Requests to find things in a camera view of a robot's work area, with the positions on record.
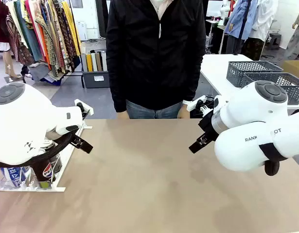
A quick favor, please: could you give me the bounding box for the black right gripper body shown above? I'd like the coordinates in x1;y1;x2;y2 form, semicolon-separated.
197;110;222;146

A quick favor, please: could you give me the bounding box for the black can with silver top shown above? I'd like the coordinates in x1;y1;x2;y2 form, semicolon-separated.
38;140;63;174

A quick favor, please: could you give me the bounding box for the black Pepsi can green base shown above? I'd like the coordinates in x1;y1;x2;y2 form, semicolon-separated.
32;155;57;189

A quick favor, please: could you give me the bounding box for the gray plastic lattice basket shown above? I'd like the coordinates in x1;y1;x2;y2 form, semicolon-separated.
226;61;284;88
244;72;299;106

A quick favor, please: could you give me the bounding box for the blue white Pocari can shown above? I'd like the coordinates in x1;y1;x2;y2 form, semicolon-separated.
0;166;32;189

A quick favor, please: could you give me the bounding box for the person right forearm black sleeve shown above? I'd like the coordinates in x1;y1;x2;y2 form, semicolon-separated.
106;67;127;114

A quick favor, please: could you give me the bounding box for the person left forearm black sleeve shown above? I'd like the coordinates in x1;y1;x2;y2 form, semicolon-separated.
182;60;206;105

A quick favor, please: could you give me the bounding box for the white can dispenser rack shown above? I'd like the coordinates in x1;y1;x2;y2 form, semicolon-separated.
0;118;93;193

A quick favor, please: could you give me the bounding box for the person left hand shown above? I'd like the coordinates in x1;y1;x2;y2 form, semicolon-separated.
177;104;190;119

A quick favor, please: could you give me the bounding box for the white side table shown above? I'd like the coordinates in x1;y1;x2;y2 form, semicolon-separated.
200;53;299;110

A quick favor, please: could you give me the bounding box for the black clothes rack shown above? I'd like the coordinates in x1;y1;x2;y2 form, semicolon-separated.
63;0;86;88

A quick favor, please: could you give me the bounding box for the gray storage bin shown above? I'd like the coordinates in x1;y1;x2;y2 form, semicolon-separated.
81;70;110;89

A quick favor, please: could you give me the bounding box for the white fabric roll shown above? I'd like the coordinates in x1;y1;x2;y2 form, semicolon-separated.
101;50;108;72
90;52;98;72

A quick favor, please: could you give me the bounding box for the brown fabric roll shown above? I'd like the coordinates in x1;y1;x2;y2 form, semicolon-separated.
95;52;103;72

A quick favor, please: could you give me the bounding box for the gray cloth pile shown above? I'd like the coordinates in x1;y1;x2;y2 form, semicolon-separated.
29;62;52;82

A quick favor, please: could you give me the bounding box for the person in black jacket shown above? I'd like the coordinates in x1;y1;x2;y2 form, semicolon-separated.
106;0;206;119

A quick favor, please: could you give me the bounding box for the orange hanging garment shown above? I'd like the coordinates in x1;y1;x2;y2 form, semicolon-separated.
37;24;52;70

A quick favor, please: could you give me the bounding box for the cardboard box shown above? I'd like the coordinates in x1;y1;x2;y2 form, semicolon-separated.
280;60;299;81

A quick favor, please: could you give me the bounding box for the black step stool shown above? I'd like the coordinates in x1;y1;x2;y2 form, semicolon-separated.
269;33;282;50

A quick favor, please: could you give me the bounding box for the mannequin in blue shirt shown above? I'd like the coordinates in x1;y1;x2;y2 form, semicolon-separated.
224;0;258;55

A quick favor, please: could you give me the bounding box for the yellow hanging garment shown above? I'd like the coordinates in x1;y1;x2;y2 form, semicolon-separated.
61;1;81;57

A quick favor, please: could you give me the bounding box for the brown patterned hanging garment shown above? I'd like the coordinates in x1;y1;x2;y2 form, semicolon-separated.
5;14;35;66

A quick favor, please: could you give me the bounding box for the bare white mannequin torso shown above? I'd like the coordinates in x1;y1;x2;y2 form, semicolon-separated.
221;0;231;19

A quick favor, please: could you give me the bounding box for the teal hanging garment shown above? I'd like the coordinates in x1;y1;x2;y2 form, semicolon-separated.
14;0;43;62

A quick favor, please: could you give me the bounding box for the mannequin in white shirt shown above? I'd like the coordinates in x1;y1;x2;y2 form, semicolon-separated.
244;0;278;61

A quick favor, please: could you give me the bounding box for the mannequin in gray dress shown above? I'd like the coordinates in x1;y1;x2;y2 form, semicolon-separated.
284;9;299;61

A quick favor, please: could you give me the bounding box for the mannequin in maroon dress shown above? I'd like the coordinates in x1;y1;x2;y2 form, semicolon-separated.
0;0;22;80

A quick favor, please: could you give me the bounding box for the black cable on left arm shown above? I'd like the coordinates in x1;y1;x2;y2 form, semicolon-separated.
0;131;76;168

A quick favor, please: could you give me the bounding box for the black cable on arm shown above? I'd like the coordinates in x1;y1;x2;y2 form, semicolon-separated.
258;143;288;177
0;131;76;168

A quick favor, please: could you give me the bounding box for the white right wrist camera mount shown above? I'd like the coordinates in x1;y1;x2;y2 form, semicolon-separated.
187;95;222;114

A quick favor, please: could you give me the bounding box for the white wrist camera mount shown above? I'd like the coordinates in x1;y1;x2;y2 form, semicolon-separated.
73;99;94;121
187;95;222;114

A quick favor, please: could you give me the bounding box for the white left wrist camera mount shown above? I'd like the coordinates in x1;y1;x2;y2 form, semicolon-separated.
73;99;94;121

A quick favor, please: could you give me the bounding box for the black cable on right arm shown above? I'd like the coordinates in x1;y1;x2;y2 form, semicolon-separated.
258;143;288;177

